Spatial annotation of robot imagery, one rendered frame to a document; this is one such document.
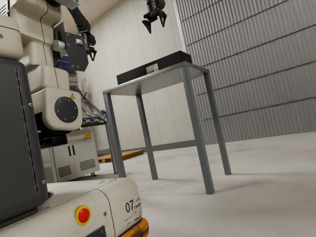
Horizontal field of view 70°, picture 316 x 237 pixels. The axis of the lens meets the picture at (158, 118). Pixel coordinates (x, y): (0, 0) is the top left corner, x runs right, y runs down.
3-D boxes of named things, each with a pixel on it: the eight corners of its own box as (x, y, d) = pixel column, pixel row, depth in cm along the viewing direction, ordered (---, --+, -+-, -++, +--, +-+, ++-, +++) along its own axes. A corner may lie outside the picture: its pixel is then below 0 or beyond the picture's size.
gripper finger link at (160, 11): (159, 32, 130) (155, 16, 130) (169, 27, 126) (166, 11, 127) (152, 29, 124) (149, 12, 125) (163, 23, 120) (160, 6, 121)
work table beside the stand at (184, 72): (212, 194, 131) (184, 60, 135) (122, 196, 168) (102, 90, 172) (231, 173, 170) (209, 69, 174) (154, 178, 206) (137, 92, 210)
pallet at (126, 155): (147, 153, 466) (146, 148, 466) (121, 161, 408) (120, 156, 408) (113, 157, 534) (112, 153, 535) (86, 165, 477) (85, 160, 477)
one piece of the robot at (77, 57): (63, 67, 87) (53, 13, 88) (26, 86, 102) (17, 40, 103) (95, 72, 101) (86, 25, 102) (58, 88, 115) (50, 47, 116)
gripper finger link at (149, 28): (150, 36, 133) (147, 21, 134) (160, 31, 129) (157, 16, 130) (143, 33, 127) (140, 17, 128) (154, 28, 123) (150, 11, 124)
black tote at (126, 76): (118, 89, 178) (115, 75, 179) (132, 90, 193) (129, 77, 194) (183, 66, 149) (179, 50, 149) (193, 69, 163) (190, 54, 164)
